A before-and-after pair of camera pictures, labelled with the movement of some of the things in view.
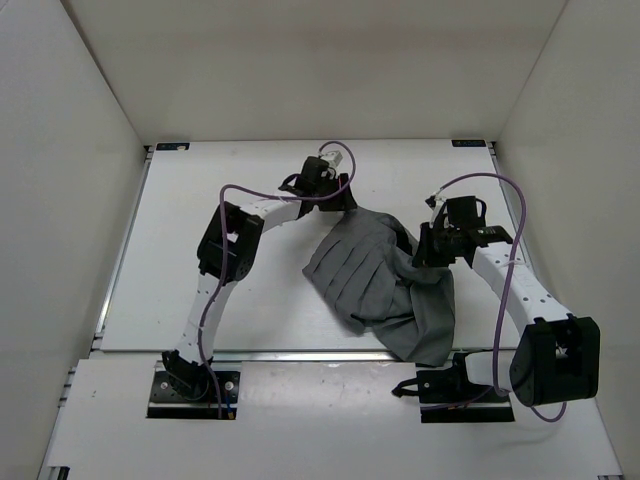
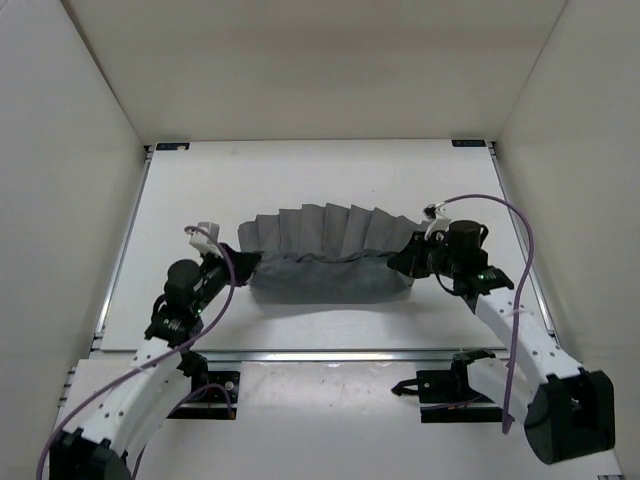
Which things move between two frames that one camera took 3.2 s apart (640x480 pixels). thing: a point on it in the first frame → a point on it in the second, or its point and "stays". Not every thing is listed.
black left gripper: (342, 202) → (244, 263)
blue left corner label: (173, 146) stays
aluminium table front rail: (292, 357) stays
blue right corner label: (468, 143) stays
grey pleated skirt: (365, 265) → (325, 253)
